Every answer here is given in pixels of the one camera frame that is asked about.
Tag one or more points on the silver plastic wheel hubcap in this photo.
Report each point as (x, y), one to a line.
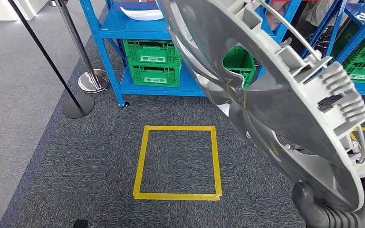
(280, 110)

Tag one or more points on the white plastic trim part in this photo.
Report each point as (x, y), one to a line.
(141, 15)

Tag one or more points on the yellow floor tape square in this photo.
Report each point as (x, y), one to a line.
(176, 196)

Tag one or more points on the person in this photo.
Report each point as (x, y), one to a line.
(319, 11)

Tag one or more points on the white cabinet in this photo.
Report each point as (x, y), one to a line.
(6, 9)

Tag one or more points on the chrome stanchion post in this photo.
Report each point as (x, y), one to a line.
(91, 81)

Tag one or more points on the black stanchion post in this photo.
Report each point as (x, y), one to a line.
(78, 108)

